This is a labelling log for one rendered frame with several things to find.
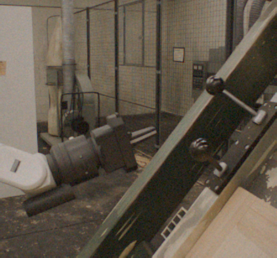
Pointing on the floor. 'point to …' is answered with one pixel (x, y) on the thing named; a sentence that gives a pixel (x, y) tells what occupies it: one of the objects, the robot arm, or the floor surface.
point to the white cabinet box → (17, 85)
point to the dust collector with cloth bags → (67, 96)
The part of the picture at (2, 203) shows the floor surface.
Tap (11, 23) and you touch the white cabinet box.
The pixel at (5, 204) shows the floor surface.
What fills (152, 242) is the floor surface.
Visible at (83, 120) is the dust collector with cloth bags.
